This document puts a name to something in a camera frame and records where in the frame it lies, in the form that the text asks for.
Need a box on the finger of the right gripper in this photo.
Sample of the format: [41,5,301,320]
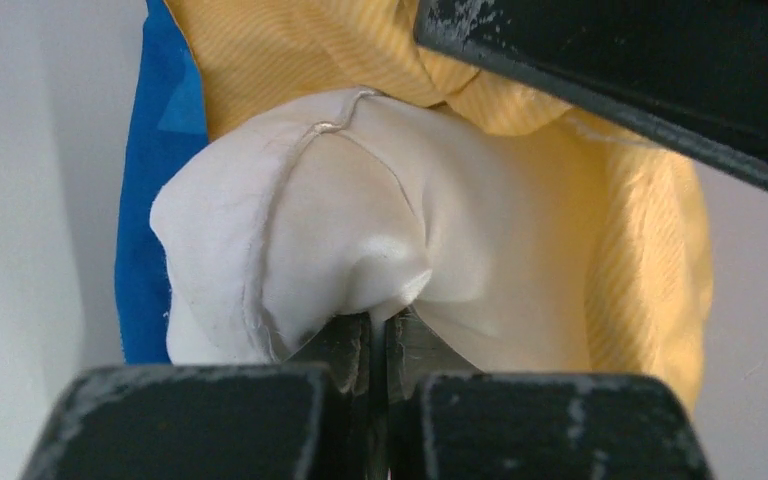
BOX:
[414,0,768,192]

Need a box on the white pillow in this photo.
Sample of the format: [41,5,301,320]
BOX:
[150,90,604,371]

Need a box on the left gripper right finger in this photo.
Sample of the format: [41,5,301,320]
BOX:
[386,309,713,479]

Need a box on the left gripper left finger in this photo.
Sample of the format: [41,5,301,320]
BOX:
[23,314,370,479]

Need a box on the yellow and blue pillowcase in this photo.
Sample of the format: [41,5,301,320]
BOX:
[114,1,713,409]

